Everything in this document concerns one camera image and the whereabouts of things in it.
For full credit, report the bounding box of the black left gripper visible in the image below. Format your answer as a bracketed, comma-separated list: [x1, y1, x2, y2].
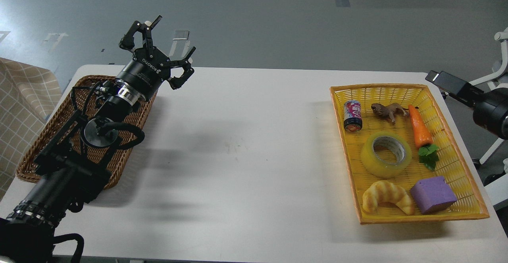
[116, 15, 196, 101]

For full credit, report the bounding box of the yellow tape roll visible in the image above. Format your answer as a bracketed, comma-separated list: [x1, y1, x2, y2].
[360, 131, 412, 179]

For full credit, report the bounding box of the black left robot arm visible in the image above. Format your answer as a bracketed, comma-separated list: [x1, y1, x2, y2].
[1, 16, 196, 263]

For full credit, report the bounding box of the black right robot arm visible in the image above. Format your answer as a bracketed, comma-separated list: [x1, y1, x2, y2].
[425, 70, 508, 140]

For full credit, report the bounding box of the beige checkered cloth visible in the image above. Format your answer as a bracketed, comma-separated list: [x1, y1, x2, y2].
[0, 58, 62, 197]

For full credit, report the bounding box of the small drink can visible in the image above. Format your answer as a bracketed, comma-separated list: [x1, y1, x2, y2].
[343, 99, 363, 132]

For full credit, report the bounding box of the brown toy animal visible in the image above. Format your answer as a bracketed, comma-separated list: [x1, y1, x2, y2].
[370, 103, 410, 125]

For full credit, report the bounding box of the toy croissant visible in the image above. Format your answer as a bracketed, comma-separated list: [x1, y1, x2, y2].
[362, 180, 415, 215]

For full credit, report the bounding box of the yellow plastic basket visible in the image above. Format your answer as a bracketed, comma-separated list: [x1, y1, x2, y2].
[330, 84, 489, 225]

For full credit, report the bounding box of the orange toy carrot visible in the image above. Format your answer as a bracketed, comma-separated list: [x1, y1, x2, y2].
[408, 105, 439, 171]

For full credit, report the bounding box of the purple foam block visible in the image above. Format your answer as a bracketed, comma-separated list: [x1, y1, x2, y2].
[410, 176, 458, 215]

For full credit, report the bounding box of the white chair base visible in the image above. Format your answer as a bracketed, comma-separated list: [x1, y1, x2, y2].
[471, 29, 508, 211]

